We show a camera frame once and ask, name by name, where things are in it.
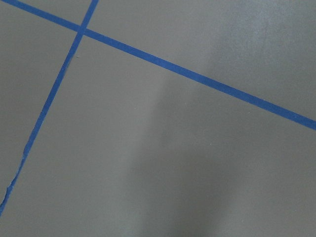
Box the long blue tape strip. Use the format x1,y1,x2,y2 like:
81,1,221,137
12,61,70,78
5,0,316,130

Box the crossing blue tape strip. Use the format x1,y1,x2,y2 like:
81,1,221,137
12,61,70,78
0,0,98,213

